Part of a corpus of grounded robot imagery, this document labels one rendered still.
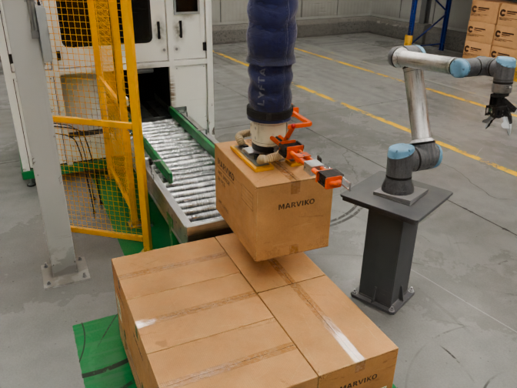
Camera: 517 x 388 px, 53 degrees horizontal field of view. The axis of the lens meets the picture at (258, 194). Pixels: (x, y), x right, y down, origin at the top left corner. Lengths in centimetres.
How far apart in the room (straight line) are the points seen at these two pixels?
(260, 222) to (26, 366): 157
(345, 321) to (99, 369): 138
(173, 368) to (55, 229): 172
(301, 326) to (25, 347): 167
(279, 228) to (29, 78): 172
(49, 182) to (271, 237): 163
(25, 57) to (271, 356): 214
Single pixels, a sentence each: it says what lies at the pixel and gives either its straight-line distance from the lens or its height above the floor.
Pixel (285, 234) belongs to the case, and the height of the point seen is 84.
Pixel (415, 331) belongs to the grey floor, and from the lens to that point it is 338.
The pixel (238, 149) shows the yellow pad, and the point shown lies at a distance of 269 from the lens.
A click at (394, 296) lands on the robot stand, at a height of 9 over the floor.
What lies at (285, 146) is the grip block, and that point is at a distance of 239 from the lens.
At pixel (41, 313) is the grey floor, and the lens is 359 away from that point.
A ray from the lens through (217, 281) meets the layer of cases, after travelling 269.
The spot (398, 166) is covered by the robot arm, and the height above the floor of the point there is 95.
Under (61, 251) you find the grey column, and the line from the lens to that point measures 377.
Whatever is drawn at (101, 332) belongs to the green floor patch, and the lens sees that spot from 334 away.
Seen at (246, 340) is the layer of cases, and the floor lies 54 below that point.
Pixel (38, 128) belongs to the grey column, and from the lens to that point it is 342.
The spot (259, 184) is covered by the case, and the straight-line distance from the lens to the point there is 235.
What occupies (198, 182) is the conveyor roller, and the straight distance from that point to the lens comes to 381.
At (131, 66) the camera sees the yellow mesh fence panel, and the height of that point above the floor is 139.
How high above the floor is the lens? 210
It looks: 26 degrees down
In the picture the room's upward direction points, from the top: 1 degrees clockwise
